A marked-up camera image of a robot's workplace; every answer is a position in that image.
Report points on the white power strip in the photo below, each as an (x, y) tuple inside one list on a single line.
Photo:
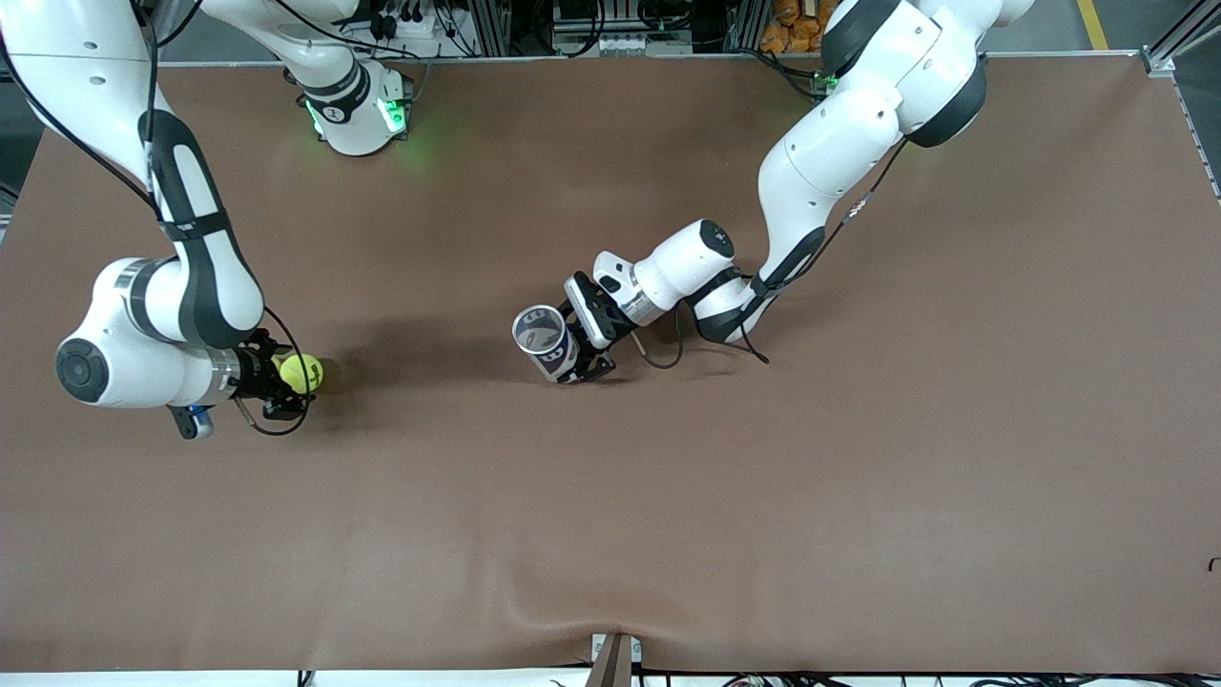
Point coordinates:
[(410, 29)]

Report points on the brown table mat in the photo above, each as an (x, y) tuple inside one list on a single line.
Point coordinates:
[(610, 525)]

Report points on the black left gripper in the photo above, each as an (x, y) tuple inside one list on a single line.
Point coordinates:
[(589, 364)]

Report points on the aluminium frame profile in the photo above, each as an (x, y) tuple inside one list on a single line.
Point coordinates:
[(1178, 38), (488, 27), (749, 24)]

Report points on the white and blue ball can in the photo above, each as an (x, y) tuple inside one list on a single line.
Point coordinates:
[(546, 355)]

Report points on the pile of orange round items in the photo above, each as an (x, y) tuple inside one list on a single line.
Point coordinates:
[(796, 29)]

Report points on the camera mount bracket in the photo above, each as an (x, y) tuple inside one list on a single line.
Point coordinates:
[(612, 660)]

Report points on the white terminal block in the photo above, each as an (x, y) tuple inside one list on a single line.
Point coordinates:
[(634, 44)]

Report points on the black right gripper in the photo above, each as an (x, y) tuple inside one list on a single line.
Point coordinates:
[(254, 373)]

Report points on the yellow-green tennis ball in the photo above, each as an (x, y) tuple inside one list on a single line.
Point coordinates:
[(301, 373)]

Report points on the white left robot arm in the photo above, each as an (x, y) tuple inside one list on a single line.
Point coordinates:
[(839, 143)]

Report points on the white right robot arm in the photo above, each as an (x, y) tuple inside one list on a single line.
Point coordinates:
[(124, 363)]

